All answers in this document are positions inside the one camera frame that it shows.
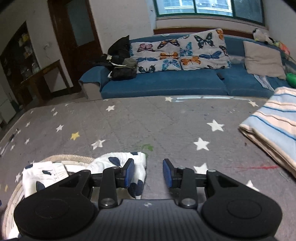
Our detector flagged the blue sofa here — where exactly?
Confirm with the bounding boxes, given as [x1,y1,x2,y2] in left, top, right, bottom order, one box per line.
[78,34,296,100]

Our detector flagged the pen on table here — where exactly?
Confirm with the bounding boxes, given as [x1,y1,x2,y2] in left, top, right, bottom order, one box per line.
[0,128,20,157]

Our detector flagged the beige cushion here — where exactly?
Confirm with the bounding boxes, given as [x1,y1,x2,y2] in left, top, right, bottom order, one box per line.
[243,41,286,80]

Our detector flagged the dark display cabinet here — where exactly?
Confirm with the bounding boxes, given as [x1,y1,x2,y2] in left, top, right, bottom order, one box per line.
[1,22,39,107]

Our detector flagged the white navy polka-dot garment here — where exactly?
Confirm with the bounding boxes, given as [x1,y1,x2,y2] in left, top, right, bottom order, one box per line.
[21,151,147,200]

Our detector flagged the round induction cooktop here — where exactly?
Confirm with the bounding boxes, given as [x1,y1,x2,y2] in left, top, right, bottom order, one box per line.
[1,154,95,240]

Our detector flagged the green framed window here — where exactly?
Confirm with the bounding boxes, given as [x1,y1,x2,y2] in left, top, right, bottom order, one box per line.
[154,0,265,26]

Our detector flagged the green round toy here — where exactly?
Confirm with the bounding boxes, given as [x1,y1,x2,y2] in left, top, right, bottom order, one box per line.
[286,73,296,88]

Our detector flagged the dark wooden side table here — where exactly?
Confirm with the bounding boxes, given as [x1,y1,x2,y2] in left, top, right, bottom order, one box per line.
[18,60,72,105]

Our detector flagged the pink plush toy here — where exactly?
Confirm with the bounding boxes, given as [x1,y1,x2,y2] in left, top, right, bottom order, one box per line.
[279,42,290,58]

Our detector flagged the folded striped blanket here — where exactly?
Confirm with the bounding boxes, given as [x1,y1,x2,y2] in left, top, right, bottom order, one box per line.
[239,87,295,176]

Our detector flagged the white black plush toy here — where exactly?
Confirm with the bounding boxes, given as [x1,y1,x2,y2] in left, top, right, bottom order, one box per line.
[252,28,274,45]

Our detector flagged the dark wooden door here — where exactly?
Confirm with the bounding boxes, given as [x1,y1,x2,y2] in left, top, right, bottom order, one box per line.
[48,0,102,91]

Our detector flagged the large butterfly pillow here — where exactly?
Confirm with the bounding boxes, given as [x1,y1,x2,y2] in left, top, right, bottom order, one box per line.
[178,29,231,70]

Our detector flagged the small butterfly pillow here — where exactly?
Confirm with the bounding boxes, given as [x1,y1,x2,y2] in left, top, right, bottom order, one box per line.
[130,39,181,74]

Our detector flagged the black bag pile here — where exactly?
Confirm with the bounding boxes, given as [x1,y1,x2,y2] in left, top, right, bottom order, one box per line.
[98,35,137,81]

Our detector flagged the black remote control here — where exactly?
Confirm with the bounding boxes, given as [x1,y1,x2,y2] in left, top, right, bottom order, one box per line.
[216,73,225,80]

